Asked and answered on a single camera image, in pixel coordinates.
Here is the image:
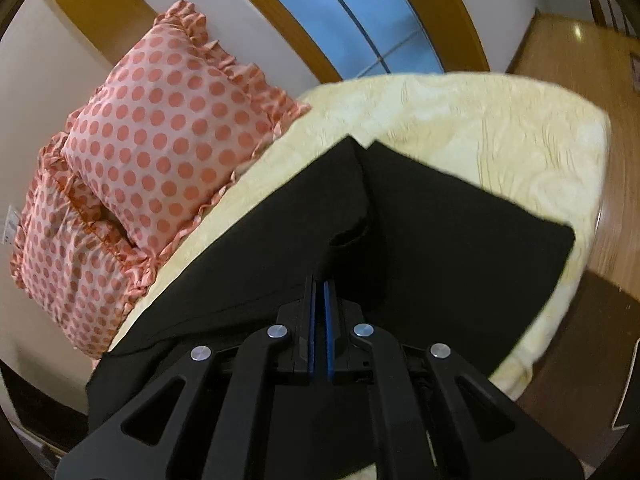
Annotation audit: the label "pink polka dot pillow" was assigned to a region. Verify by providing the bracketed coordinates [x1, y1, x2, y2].
[63, 0, 310, 258]
[10, 132, 157, 361]

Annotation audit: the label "blue glass window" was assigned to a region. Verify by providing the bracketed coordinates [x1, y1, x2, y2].
[278, 0, 444, 79]

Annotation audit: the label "white wall socket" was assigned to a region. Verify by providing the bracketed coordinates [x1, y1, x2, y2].
[1, 205, 21, 245]

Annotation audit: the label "pink polka dot pillow rear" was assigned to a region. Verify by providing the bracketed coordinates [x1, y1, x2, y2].
[10, 132, 157, 361]

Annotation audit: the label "cream patterned bed cover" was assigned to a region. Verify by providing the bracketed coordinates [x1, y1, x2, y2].
[127, 73, 611, 399]

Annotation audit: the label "black pants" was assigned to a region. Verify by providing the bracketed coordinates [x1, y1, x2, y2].
[87, 138, 575, 428]

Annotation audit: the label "pink polka dot pillow front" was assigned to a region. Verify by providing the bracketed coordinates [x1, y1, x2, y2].
[63, 0, 310, 258]

